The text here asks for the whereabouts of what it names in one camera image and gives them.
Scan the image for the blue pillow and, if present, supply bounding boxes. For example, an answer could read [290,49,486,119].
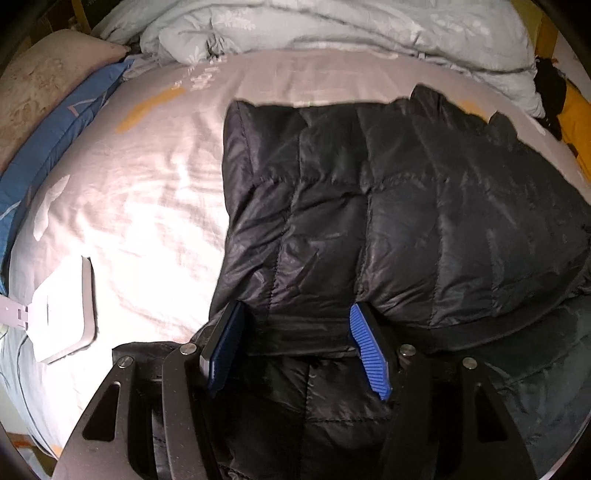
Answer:
[0,58,137,296]

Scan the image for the white square device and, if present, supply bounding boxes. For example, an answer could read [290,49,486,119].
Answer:
[0,256,98,365]

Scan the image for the beige pillow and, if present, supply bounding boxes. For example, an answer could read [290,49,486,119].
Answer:
[0,30,132,174]

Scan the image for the yellow pillow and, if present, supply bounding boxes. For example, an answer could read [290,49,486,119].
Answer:
[536,32,591,181]

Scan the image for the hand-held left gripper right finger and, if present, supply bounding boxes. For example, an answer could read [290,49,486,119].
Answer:
[349,303,539,480]

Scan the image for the light grey duvet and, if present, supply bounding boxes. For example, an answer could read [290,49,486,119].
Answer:
[95,0,548,118]

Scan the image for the black bag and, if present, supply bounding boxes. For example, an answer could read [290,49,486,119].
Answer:
[533,58,568,141]

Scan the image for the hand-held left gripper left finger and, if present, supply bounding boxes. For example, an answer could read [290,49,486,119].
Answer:
[53,301,247,480]

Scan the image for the black puffer jacket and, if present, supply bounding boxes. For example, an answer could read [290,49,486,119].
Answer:
[113,83,591,480]

